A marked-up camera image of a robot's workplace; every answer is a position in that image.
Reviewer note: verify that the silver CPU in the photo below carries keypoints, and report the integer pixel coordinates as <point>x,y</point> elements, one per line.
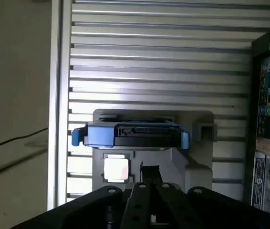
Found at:
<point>116,170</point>

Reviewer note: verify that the grey parts rack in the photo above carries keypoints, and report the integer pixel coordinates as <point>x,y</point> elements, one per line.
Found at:
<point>178,162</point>

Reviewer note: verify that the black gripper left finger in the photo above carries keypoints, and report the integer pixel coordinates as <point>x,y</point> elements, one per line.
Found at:
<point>135,205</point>

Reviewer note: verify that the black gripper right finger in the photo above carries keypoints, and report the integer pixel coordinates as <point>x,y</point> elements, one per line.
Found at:
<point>173,205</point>

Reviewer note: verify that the hard disk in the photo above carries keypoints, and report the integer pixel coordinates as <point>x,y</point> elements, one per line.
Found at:
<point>101,136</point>

